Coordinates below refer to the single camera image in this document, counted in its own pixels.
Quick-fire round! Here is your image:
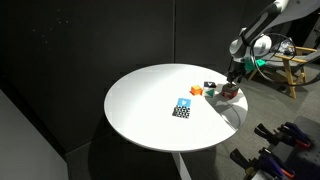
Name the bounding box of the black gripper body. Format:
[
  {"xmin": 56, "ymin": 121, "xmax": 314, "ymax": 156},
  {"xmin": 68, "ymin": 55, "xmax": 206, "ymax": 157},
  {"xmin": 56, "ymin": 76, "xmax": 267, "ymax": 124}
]
[{"xmin": 229, "ymin": 59, "xmax": 247, "ymax": 77}]

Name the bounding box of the black white letter block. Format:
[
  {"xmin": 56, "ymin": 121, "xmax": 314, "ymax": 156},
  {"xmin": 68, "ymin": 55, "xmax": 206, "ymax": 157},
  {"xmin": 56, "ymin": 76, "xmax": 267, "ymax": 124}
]
[{"xmin": 202, "ymin": 80, "xmax": 217, "ymax": 99}]

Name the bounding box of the small orange block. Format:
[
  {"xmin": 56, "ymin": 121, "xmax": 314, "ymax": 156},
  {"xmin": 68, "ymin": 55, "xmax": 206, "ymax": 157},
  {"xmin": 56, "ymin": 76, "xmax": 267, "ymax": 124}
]
[{"xmin": 190, "ymin": 84, "xmax": 204, "ymax": 97}]

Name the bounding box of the blue checkered block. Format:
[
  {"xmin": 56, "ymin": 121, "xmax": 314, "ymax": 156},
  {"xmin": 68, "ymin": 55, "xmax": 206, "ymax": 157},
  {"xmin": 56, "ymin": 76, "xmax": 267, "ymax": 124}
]
[{"xmin": 171, "ymin": 97, "xmax": 193, "ymax": 120}]

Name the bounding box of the wooden armchair grey cushion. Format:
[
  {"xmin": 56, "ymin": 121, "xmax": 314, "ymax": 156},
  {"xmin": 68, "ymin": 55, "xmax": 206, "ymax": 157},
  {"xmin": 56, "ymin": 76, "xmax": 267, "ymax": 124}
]
[{"xmin": 247, "ymin": 45, "xmax": 320, "ymax": 100}]

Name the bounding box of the clear plastic bag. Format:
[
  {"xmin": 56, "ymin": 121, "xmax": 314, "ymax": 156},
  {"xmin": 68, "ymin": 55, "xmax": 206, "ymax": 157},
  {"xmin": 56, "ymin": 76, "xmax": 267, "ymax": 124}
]
[{"xmin": 277, "ymin": 36, "xmax": 297, "ymax": 56}]

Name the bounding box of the purple orange bar clamp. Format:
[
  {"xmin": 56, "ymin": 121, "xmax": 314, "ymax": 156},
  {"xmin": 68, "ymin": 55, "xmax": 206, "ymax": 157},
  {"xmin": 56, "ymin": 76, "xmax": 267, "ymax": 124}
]
[
  {"xmin": 229, "ymin": 147, "xmax": 297, "ymax": 180},
  {"xmin": 254, "ymin": 121, "xmax": 314, "ymax": 150}
]

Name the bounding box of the black perforated breadboard plate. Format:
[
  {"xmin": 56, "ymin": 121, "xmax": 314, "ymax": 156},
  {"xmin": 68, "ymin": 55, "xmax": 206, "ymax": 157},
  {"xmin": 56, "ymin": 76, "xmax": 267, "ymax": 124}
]
[{"xmin": 253, "ymin": 114, "xmax": 320, "ymax": 180}]

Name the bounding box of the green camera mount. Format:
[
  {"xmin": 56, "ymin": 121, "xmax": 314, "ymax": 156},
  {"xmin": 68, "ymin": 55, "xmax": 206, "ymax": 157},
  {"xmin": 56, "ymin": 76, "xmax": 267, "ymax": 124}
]
[{"xmin": 244, "ymin": 57, "xmax": 268, "ymax": 73}]

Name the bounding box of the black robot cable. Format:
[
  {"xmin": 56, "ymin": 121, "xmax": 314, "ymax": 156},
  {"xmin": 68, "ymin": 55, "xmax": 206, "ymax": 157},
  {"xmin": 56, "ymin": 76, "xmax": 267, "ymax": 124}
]
[{"xmin": 252, "ymin": 32, "xmax": 320, "ymax": 88}]

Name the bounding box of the white table pedestal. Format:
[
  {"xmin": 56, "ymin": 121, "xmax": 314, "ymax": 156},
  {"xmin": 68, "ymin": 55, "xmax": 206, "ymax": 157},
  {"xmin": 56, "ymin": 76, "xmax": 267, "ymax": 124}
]
[{"xmin": 171, "ymin": 151, "xmax": 194, "ymax": 180}]

